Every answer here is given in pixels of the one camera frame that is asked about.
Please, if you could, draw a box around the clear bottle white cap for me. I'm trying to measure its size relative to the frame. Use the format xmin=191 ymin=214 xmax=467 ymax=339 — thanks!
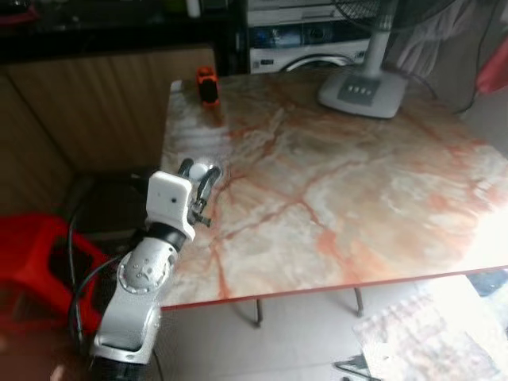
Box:
xmin=189 ymin=162 xmax=223 ymax=185

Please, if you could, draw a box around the dark metal table leg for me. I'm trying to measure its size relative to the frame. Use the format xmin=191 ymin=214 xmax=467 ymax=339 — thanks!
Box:
xmin=252 ymin=298 xmax=265 ymax=329
xmin=352 ymin=287 xmax=365 ymax=318

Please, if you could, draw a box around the marble pattern floor slab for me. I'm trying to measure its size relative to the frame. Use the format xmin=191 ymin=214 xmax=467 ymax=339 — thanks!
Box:
xmin=352 ymin=295 xmax=499 ymax=381

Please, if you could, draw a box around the orange black device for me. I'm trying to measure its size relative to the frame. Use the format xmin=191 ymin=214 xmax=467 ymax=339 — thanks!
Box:
xmin=195 ymin=67 xmax=221 ymax=107

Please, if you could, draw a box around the wooden cabinet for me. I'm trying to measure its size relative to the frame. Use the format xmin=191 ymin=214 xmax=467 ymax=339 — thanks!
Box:
xmin=0 ymin=44 xmax=219 ymax=217

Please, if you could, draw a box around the red plastic stool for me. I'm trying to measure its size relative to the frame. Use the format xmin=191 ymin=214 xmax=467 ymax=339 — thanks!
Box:
xmin=0 ymin=213 xmax=110 ymax=318

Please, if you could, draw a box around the white washing machine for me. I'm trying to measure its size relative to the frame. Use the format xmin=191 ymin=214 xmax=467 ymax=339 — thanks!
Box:
xmin=248 ymin=0 xmax=382 ymax=75

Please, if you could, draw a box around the grey standing fan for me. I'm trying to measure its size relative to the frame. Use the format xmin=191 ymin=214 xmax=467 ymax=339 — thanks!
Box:
xmin=317 ymin=0 xmax=477 ymax=120

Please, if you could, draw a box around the red cloth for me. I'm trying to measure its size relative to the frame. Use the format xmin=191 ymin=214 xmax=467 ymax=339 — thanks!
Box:
xmin=475 ymin=36 xmax=508 ymax=98

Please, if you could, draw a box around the grey hanging cloth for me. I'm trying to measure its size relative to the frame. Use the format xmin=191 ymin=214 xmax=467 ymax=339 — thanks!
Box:
xmin=387 ymin=0 xmax=481 ymax=79

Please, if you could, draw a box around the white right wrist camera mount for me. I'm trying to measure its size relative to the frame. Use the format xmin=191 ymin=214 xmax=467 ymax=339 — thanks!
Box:
xmin=363 ymin=341 xmax=404 ymax=381

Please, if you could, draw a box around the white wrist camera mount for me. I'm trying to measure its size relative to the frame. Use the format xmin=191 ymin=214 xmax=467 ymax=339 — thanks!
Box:
xmin=363 ymin=341 xmax=404 ymax=381
xmin=147 ymin=170 xmax=196 ymax=241

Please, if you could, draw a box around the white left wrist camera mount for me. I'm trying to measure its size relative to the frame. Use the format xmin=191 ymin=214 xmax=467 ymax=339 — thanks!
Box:
xmin=147 ymin=170 xmax=196 ymax=241

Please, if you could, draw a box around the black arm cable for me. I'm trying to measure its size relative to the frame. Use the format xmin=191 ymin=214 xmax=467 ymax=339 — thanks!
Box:
xmin=67 ymin=194 xmax=120 ymax=354

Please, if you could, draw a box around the black fan cord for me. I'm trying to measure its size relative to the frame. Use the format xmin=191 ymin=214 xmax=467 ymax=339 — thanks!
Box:
xmin=406 ymin=75 xmax=477 ymax=114

